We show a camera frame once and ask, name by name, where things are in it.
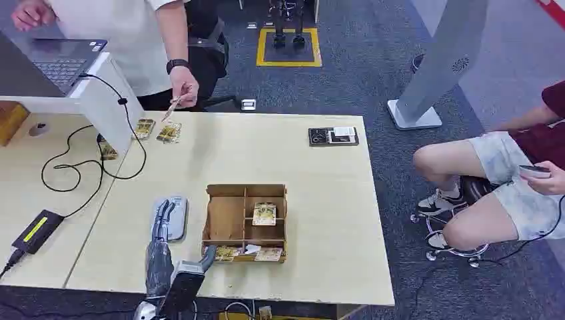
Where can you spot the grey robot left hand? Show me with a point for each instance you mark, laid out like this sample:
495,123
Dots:
159,265

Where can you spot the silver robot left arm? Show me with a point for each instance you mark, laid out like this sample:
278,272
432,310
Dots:
143,311

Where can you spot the grey oval card tray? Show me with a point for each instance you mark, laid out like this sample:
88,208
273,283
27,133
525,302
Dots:
178,218

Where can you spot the wooden compartment box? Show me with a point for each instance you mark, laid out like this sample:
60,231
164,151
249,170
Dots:
229,221

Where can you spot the small white paper card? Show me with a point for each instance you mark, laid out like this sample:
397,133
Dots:
251,249

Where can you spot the pale orange printed card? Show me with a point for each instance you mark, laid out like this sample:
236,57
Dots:
269,254

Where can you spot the green yellow printed card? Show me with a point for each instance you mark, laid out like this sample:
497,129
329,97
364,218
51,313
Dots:
264,214

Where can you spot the gold sleeved card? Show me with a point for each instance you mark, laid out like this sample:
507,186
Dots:
108,151
169,132
144,128

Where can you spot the black power adapter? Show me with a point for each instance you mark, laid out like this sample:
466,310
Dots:
37,231

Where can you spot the white desk riser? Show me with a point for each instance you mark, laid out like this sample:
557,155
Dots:
106,106

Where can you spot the standing person's right hand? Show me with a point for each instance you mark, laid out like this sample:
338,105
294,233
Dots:
184,88

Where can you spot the standing person's hand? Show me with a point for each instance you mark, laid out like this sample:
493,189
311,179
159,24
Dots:
31,14
184,88

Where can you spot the round grey desk grommet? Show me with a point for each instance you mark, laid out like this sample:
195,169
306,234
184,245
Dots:
39,129

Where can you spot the small white floor box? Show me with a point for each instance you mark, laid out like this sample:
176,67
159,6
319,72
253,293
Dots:
248,104

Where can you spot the black wristwatch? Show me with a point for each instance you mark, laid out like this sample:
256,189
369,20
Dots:
177,64

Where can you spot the brown wooden block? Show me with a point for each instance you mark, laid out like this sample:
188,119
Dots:
11,121

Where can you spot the black flat device white label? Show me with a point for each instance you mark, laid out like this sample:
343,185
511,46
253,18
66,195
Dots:
333,136

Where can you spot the black office chair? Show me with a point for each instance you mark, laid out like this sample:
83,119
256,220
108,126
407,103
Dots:
212,53

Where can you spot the standing person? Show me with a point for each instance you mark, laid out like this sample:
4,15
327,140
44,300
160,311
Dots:
123,44

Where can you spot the dark grey laptop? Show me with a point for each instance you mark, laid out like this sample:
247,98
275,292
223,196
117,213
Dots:
48,66

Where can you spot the black robot legs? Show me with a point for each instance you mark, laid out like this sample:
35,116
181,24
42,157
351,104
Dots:
279,26

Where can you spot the standing person's left hand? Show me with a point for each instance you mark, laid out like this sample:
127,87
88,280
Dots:
31,14

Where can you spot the black stool chrome base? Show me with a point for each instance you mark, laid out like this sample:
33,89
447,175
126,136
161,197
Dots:
474,187

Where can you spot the grey floor stand pillar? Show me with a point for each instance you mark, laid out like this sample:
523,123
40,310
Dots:
441,57

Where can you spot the seated person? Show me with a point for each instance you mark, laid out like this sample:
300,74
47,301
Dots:
507,176

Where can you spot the grey smartphone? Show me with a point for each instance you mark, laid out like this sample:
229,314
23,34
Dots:
533,171

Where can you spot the seated person's hand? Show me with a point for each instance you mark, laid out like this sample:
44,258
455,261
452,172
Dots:
549,181

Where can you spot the red floor tape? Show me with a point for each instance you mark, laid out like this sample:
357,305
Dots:
554,11

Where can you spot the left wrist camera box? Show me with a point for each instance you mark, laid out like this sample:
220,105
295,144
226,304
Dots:
183,289

